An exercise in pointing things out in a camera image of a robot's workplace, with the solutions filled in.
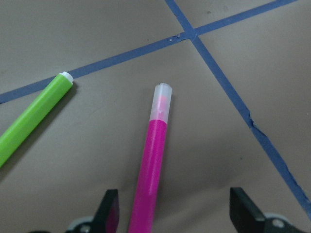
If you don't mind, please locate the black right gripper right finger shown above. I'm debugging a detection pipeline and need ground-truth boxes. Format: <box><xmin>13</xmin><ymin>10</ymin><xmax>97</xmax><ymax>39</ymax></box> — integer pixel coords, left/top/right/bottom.
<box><xmin>229</xmin><ymin>187</ymin><xmax>265</xmax><ymax>233</ymax></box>

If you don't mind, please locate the pink pen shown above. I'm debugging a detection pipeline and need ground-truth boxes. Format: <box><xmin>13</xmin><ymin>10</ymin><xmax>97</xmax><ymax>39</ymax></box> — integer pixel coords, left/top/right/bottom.
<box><xmin>128</xmin><ymin>83</ymin><xmax>173</xmax><ymax>233</ymax></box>

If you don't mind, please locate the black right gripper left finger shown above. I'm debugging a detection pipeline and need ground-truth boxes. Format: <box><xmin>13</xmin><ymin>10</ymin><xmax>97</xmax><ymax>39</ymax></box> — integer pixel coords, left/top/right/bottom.
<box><xmin>91</xmin><ymin>189</ymin><xmax>120</xmax><ymax>233</ymax></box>

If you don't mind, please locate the green pen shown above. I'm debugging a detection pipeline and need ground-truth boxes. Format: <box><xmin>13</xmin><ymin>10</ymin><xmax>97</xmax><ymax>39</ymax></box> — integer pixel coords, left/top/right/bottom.
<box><xmin>0</xmin><ymin>72</ymin><xmax>73</xmax><ymax>166</ymax></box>

